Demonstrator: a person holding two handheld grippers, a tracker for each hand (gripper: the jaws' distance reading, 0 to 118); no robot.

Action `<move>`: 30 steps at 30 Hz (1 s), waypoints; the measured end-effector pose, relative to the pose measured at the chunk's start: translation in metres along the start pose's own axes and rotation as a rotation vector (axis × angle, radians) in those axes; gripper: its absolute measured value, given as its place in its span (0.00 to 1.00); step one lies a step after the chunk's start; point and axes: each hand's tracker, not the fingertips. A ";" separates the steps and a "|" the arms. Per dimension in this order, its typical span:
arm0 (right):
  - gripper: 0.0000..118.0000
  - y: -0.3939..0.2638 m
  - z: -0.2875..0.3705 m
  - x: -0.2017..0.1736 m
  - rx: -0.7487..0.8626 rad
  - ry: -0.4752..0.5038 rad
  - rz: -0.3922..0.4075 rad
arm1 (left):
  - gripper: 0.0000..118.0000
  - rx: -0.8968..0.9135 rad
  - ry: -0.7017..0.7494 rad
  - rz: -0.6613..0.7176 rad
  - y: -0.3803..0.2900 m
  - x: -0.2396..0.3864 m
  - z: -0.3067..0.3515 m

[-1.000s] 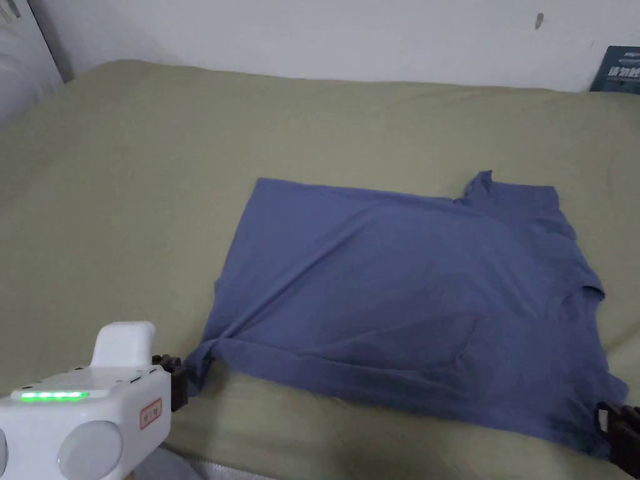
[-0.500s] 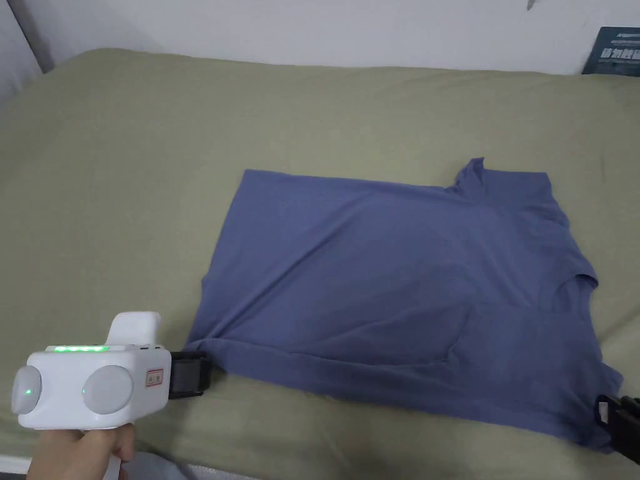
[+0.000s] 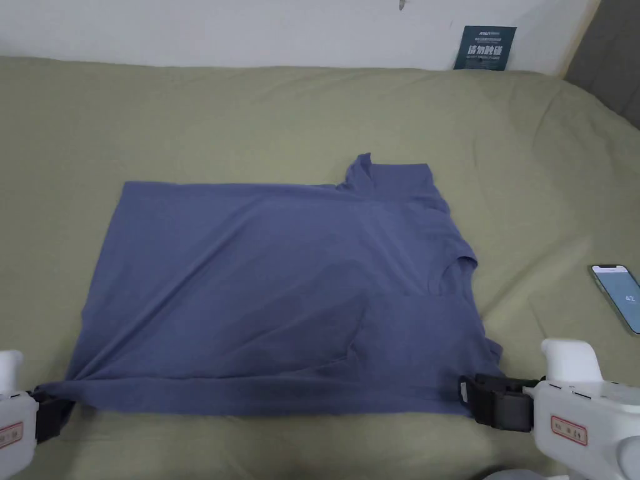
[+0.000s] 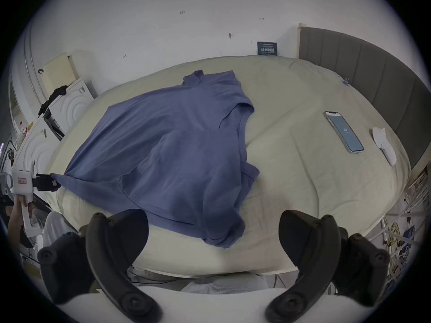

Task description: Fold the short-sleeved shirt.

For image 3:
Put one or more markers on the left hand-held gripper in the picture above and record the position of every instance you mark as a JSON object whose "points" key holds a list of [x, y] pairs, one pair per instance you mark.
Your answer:
{"points": [[15, 415]]}

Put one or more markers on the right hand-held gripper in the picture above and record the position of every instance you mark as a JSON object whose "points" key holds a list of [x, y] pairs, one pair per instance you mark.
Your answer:
{"points": [[575, 420]]}

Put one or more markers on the blue shirt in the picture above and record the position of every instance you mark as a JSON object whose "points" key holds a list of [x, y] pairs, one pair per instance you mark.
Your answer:
{"points": [[260, 280]]}

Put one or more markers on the smartphone with lit screen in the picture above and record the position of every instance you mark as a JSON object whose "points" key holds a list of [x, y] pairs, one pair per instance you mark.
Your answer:
{"points": [[622, 300]]}

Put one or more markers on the bed with pale green sheet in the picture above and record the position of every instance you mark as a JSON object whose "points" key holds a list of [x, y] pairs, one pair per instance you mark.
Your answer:
{"points": [[210, 115]]}

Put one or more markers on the dark teal printed card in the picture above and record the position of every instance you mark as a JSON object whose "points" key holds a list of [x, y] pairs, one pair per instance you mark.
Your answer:
{"points": [[485, 50]]}

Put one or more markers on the grey padded headboard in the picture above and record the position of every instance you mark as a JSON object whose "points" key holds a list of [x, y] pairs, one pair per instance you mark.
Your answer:
{"points": [[612, 60]]}

